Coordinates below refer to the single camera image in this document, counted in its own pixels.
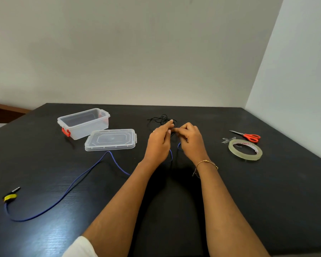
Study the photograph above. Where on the person's left hand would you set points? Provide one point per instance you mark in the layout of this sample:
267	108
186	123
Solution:
157	143

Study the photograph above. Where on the person's right hand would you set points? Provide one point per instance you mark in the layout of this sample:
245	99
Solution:
194	144

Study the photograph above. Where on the person's right fingers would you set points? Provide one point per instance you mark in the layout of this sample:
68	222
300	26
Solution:
183	131

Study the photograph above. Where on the person's left thumb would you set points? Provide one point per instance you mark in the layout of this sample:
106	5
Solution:
169	130

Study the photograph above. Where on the person's right forearm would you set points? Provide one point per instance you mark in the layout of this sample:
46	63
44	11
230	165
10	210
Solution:
227	211

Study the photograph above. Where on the person's left forearm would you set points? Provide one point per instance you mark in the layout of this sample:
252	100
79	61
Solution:
123	208

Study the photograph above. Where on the cut piece of clear tape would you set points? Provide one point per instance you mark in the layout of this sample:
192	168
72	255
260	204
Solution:
228	140

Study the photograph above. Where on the clear plastic box lid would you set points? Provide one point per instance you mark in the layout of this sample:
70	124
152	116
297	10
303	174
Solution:
111	139

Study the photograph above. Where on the clear adhesive tape roll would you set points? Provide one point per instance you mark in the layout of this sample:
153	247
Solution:
245	149

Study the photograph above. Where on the clear plastic storage box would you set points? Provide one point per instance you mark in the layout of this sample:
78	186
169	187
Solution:
83	123

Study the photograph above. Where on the white sleeve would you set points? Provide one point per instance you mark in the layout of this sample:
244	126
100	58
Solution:
80	247

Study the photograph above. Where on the brown wooden furniture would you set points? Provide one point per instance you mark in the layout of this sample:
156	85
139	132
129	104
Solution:
5	112

